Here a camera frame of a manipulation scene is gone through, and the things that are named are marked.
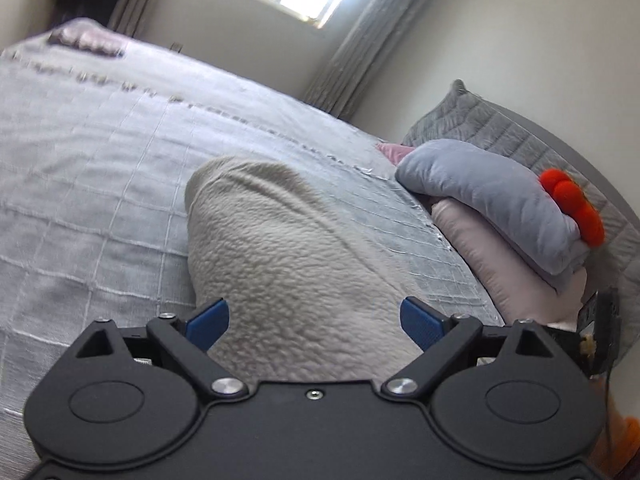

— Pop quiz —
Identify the right grey curtain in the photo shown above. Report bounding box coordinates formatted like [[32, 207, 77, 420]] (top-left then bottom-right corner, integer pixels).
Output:
[[303, 0, 427, 122]]

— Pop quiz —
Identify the grey checked bedspread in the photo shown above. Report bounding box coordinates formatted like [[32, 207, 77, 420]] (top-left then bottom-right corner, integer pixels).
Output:
[[1, 35, 501, 479]]

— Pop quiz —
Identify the red pompom toy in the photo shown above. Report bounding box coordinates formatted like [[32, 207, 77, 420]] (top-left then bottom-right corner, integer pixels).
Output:
[[538, 168, 605, 248]]

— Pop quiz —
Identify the blue-grey pillow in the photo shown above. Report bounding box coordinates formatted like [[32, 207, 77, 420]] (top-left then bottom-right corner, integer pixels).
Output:
[[395, 139, 589, 275]]

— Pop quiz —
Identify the pink pillow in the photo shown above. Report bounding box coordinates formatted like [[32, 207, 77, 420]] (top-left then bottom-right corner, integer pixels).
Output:
[[432, 198, 587, 330]]

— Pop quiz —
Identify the cream fleece zip jacket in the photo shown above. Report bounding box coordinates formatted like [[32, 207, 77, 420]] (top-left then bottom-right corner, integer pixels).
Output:
[[184, 157, 419, 385]]

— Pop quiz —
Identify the grey quilted headboard cushion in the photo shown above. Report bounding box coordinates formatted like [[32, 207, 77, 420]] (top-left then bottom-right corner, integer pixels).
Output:
[[401, 79, 639, 350]]

